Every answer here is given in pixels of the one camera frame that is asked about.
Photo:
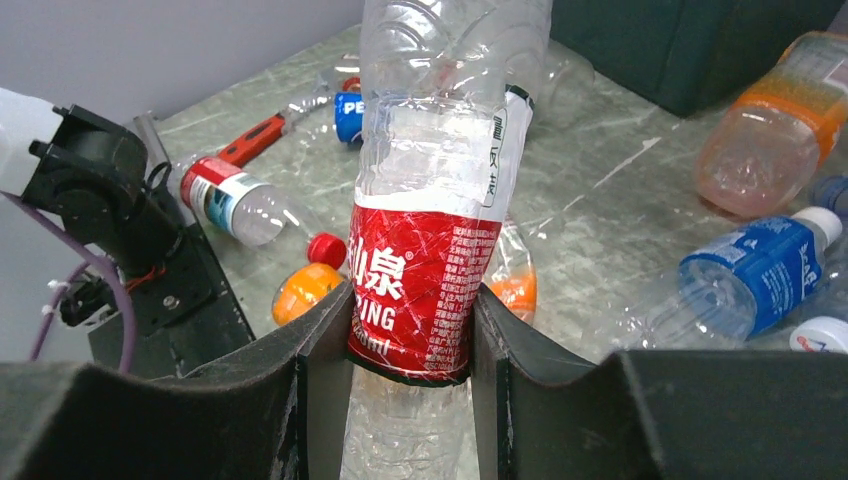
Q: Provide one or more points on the clear bottle red cap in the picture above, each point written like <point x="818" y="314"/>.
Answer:
<point x="259" y="215"/>

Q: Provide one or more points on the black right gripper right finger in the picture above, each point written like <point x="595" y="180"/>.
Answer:
<point x="542" y="412"/>

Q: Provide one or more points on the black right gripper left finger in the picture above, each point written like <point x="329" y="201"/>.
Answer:
<point x="274" y="409"/>

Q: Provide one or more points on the tall orange drink bottle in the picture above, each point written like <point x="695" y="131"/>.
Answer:
<point x="777" y="134"/>

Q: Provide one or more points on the clear bottle near bin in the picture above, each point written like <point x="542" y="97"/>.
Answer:
<point x="567" y="83"/>

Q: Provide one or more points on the white cap clear bottle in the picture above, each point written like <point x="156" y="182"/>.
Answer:
<point x="817" y="334"/>

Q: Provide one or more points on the dark green trash bin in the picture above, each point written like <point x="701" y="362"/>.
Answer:
<point x="685" y="56"/>

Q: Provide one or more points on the small orange juice bottle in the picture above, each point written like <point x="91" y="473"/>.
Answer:
<point x="302" y="290"/>

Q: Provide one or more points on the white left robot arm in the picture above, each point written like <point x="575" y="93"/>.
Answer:
<point x="90" y="172"/>

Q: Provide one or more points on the blue label water bottle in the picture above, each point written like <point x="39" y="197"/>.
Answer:
<point x="735" y="287"/>

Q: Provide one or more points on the pepsi bottle left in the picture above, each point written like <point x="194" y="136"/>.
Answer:
<point x="330" y="106"/>

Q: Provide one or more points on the red label clear bottle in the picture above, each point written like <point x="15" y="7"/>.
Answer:
<point x="449" y="91"/>

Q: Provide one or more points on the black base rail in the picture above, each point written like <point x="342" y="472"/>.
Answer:
<point x="188" y="316"/>

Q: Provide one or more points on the crushed large orange bottle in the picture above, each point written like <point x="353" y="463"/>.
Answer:
<point x="511" y="274"/>

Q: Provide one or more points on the red handled adjustable wrench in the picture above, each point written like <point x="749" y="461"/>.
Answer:
<point x="254" y="141"/>

